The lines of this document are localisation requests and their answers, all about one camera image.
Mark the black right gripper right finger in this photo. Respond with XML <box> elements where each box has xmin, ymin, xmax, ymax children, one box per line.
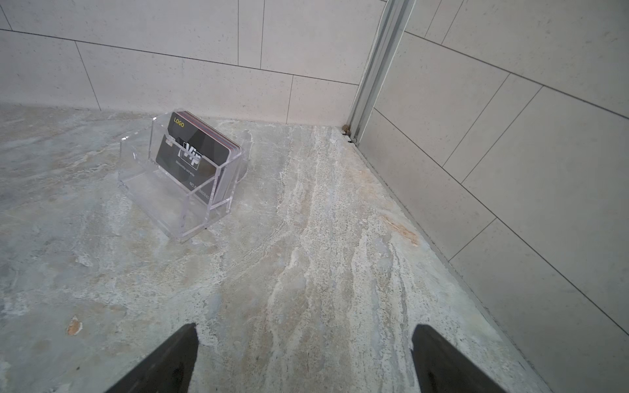
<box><xmin>411</xmin><ymin>324</ymin><xmax>506</xmax><ymax>393</ymax></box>

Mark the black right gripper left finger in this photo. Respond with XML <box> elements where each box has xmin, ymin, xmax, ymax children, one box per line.
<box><xmin>106</xmin><ymin>324</ymin><xmax>199</xmax><ymax>393</ymax></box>

